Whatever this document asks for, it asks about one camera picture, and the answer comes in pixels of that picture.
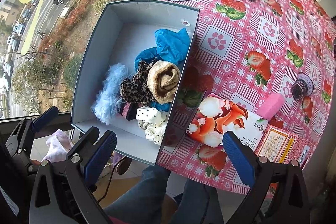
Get person's jeans legs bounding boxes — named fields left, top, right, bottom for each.
left=104, top=165, right=224, bottom=223

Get light blue fluffy scrunchie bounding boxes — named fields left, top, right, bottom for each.
left=91, top=63, right=129, bottom=125

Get white polka dot cloth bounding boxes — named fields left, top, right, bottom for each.
left=136, top=106, right=169, bottom=145

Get pink foam sponge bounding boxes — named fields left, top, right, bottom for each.
left=256, top=93, right=285, bottom=120

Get leopard print cloth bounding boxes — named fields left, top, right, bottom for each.
left=120, top=58, right=158, bottom=105

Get blue nonwoven cloth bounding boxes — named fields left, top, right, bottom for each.
left=134, top=28, right=190, bottom=111

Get squirrel print tissue pack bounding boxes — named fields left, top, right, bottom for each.
left=186, top=94, right=268, bottom=151

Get beige sock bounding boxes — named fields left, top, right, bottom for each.
left=147, top=60, right=181, bottom=105

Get grey open storage box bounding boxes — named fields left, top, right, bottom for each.
left=71, top=0, right=201, bottom=167

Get strawberry paw print tablecloth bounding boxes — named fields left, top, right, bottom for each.
left=157, top=0, right=335, bottom=194

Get purple slipper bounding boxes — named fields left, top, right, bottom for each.
left=113, top=152, right=132, bottom=175

